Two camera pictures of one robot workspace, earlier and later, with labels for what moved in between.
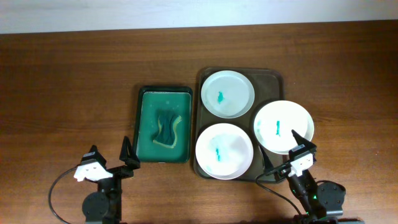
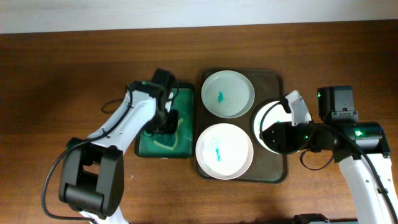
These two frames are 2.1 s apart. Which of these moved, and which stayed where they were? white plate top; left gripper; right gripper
Moved: left gripper; right gripper
Stayed: white plate top
